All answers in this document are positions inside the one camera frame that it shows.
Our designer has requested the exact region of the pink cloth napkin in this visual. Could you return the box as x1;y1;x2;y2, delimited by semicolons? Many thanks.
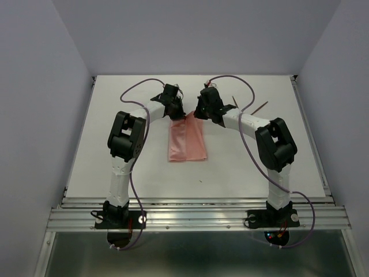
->
168;111;208;162

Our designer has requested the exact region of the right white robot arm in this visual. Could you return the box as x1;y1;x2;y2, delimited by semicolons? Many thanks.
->
194;87;300;229

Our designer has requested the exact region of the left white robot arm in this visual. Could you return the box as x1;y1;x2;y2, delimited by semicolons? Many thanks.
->
91;84;186;230

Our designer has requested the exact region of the brown wooden knife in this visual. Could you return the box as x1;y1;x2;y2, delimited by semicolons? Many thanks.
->
232;96;239;108

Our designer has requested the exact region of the brown wooden fork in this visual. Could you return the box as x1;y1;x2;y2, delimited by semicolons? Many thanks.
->
250;101;269;115

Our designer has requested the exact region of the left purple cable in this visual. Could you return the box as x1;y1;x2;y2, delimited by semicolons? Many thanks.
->
109;78;167;251

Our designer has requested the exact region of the purple cable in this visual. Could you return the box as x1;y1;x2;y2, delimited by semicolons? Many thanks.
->
204;75;315;249
109;78;167;251

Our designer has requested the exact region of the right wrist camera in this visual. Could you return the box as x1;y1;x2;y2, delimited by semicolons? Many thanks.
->
204;80;217;88

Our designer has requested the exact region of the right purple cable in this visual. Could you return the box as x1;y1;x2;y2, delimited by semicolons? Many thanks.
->
204;75;315;249

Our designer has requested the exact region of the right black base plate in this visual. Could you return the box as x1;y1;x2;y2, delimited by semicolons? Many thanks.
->
243;209;300;229

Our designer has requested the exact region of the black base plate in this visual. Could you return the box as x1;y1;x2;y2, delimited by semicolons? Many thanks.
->
91;210;146;230
243;209;300;229

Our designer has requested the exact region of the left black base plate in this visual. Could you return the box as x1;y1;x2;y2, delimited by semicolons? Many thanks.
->
91;210;146;230

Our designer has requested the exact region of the aluminium rail frame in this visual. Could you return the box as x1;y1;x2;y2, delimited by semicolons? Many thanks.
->
36;75;357;276

